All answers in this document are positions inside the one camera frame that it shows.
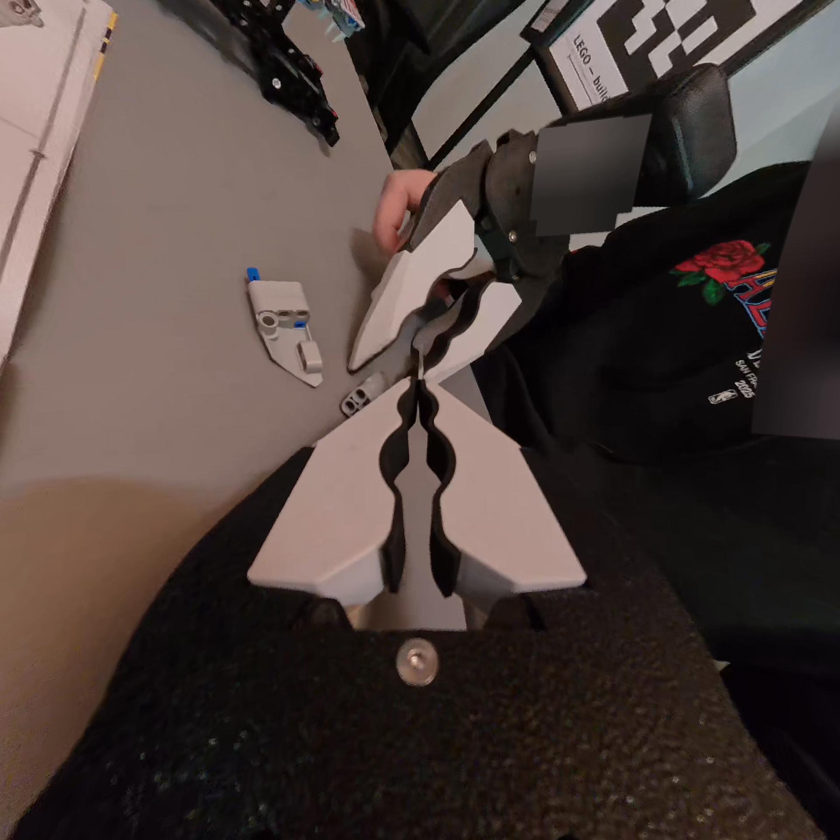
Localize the blue toy brick part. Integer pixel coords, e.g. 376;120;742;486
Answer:
295;0;366;43

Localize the grey panel assembly blue pin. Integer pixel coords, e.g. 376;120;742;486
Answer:
246;267;324;388

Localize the person's right hand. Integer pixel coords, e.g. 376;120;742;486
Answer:
373;169;437;255

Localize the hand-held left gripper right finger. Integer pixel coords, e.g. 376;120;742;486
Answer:
417;379;588;619

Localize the grey desk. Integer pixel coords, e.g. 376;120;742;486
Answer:
0;0;526;834

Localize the brick instruction booklet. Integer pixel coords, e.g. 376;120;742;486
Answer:
0;0;119;368

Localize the black white marker sign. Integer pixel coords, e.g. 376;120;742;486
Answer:
521;0;808;112

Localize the person's black hoodie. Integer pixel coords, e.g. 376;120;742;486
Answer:
472;161;840;670

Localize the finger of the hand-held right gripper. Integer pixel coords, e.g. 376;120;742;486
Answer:
412;276;524;383
346;197;479;375

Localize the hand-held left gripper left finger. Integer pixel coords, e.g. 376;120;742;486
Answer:
247;378;421;608

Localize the small grey connector brick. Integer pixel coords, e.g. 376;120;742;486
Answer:
340;373;391;417

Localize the black toy brick model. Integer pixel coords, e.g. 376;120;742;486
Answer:
157;0;342;147

